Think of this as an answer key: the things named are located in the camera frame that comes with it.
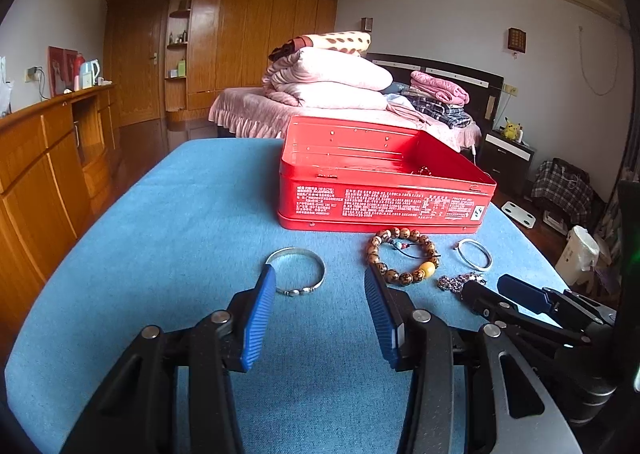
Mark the wooden wardrobe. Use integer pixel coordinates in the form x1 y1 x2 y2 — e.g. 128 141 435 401
100 0 343 127

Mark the red framed photo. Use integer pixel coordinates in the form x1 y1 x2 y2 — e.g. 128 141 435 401
48 46 78 96

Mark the bed with dark headboard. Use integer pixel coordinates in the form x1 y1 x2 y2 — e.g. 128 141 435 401
207 52 505 155

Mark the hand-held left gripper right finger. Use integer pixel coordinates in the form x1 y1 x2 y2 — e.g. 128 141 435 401
364 264 585 454

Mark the plain silver bangle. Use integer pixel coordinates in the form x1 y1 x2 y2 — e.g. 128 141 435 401
454 238 494 271

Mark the pale electric kettle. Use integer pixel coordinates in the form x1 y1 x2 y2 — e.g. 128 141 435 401
80 60 102 89

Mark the pink folded blanket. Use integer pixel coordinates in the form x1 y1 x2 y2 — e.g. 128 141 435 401
410 71 471 105

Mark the wooden bead bracelet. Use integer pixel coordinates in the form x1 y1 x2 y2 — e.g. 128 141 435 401
366 227 442 286

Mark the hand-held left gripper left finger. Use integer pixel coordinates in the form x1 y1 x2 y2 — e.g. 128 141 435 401
60 264 278 454

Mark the stack of plaid clothes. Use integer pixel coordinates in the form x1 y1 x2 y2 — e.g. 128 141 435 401
400 88 473 129

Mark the white trash bin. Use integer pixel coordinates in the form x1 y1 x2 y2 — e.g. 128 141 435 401
555 225 600 287

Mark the wooden sideboard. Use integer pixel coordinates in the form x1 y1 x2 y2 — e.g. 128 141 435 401
0 84 121 350

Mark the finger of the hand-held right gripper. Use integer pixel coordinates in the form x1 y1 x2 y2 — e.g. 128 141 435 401
460 280 587 349
497 274 617 329

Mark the white wall cord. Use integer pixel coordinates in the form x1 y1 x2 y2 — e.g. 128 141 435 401
577 24 623 96

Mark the silver chain pendant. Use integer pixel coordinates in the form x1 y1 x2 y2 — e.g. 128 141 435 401
437 271 488 295

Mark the white plastic bag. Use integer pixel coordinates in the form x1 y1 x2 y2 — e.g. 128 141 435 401
0 56 13 117

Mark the blue tablecloth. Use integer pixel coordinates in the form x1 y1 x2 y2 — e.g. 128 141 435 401
4 138 576 454

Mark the pink folded quilt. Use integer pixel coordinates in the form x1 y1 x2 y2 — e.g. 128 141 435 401
262 48 394 93
265 81 388 110

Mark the ornate silver bangle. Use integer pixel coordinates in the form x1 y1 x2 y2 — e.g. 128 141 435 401
265 247 327 297

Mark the white bathroom scale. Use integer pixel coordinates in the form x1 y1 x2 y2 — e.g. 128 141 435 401
501 201 538 229

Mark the wooden door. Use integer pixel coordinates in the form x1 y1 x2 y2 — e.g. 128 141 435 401
107 0 168 127

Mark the dark nightstand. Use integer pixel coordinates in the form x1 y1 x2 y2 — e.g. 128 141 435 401
482 130 537 197

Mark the cream spotted blanket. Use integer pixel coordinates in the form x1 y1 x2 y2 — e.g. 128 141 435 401
269 31 373 62

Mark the plaid bag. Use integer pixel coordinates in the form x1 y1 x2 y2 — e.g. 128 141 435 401
531 159 595 227

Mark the red tin box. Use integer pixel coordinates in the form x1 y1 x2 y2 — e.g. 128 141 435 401
276 115 497 233

